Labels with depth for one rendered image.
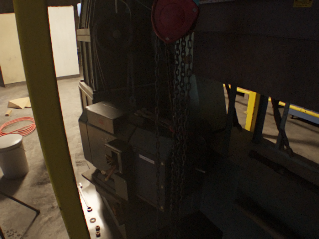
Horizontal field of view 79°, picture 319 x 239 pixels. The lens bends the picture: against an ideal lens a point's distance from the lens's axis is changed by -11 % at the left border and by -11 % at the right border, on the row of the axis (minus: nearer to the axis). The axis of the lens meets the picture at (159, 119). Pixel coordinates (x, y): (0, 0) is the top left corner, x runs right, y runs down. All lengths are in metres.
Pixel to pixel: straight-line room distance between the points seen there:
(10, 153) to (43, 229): 0.84
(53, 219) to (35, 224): 0.14
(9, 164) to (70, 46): 4.91
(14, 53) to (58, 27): 1.39
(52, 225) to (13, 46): 5.60
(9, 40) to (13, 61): 0.57
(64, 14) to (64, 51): 1.06
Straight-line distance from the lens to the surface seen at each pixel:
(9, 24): 6.81
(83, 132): 1.46
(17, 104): 4.68
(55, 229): 1.82
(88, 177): 1.59
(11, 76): 6.90
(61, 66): 6.79
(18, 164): 2.40
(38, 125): 0.83
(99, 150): 1.37
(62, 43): 6.74
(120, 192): 1.26
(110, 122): 1.16
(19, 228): 1.95
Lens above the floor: 1.31
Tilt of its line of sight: 23 degrees down
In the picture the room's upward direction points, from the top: straight up
